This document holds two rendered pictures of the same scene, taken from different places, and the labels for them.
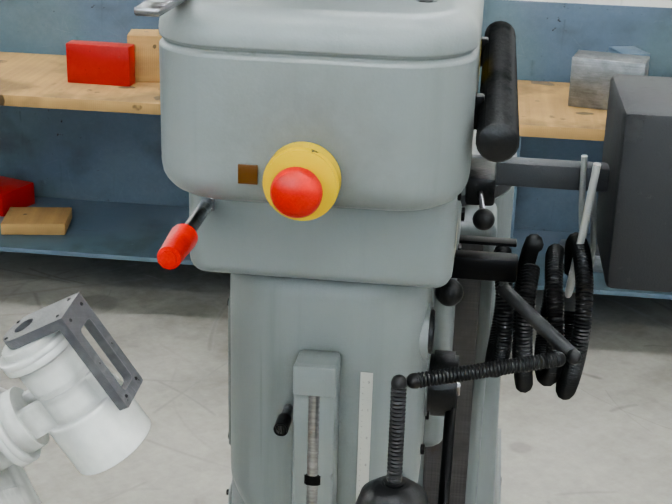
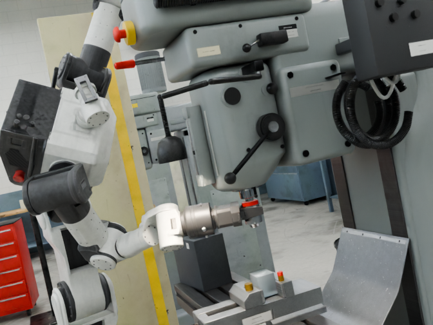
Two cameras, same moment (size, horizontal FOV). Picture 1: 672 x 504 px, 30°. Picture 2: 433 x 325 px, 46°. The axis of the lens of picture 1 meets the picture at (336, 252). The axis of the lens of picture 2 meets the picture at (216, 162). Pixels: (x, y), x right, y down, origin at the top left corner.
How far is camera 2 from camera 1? 1.45 m
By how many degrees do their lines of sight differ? 65
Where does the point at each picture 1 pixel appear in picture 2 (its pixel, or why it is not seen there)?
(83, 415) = (83, 106)
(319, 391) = (185, 117)
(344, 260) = (179, 66)
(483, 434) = (410, 190)
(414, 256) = (185, 57)
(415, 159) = (139, 15)
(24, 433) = (79, 114)
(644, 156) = (349, 9)
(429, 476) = (390, 213)
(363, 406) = (207, 124)
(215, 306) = not seen: outside the picture
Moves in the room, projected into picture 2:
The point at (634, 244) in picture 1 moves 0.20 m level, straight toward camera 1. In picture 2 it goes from (358, 55) to (275, 70)
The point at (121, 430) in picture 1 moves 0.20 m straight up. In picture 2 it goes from (87, 110) to (71, 36)
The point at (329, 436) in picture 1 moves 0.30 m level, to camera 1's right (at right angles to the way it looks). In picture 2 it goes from (191, 134) to (249, 120)
